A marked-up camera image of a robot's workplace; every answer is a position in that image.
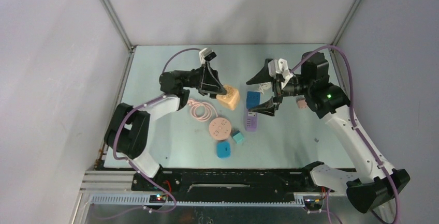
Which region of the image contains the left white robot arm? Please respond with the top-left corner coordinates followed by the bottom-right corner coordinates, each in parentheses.
top-left (104, 62), bottom-right (227, 191)

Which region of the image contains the small pink plug adapter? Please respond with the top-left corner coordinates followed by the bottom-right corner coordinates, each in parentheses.
top-left (296, 98), bottom-right (308, 109)

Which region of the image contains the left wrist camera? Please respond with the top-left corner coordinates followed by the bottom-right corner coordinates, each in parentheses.
top-left (198, 47), bottom-right (217, 64)

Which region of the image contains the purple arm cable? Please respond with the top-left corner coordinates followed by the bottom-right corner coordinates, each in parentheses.
top-left (291, 45), bottom-right (402, 224)
top-left (113, 48), bottom-right (201, 215)

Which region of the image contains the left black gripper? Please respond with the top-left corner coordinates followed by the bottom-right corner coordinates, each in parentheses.
top-left (177, 62), bottom-right (231, 100)

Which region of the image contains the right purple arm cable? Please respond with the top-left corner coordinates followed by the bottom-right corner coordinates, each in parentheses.
top-left (291, 45), bottom-right (402, 224)

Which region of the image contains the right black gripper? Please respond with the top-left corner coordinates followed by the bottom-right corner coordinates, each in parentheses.
top-left (246, 61), bottom-right (312, 117)

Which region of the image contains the pink coiled cable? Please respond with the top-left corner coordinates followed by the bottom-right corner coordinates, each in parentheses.
top-left (187, 99), bottom-right (219, 123)

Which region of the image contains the grey cable duct rail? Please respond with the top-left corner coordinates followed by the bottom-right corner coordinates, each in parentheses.
top-left (89, 193), bottom-right (305, 207)

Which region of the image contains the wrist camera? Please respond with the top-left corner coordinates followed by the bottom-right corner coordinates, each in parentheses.
top-left (268, 58), bottom-right (293, 88)
top-left (198, 47), bottom-right (217, 64)

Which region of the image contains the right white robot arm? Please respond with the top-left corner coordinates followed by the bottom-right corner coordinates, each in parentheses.
top-left (247, 52), bottom-right (411, 213)

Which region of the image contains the beige cube socket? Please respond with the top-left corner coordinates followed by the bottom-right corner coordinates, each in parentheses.
top-left (216, 85), bottom-right (240, 111)

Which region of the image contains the light blue flat adapter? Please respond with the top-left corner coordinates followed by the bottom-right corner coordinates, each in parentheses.
top-left (216, 141), bottom-right (231, 159)

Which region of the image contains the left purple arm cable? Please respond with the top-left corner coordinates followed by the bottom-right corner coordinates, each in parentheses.
top-left (113, 48), bottom-right (201, 215)

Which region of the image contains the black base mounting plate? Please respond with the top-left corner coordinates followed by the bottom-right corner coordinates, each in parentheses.
top-left (131, 168), bottom-right (326, 202)

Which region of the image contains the purple power strip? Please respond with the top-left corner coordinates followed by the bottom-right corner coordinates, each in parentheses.
top-left (244, 109), bottom-right (257, 132)

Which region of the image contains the round pink power strip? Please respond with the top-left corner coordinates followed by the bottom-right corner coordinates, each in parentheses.
top-left (209, 117), bottom-right (232, 141)

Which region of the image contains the dark blue cube socket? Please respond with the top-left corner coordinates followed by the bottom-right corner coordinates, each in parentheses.
top-left (246, 91), bottom-right (261, 109)

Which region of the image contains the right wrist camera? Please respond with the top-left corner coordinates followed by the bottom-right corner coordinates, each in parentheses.
top-left (268, 58), bottom-right (293, 88)

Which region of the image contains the teal small cube adapter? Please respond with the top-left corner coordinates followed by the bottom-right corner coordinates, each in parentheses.
top-left (231, 131), bottom-right (245, 144)

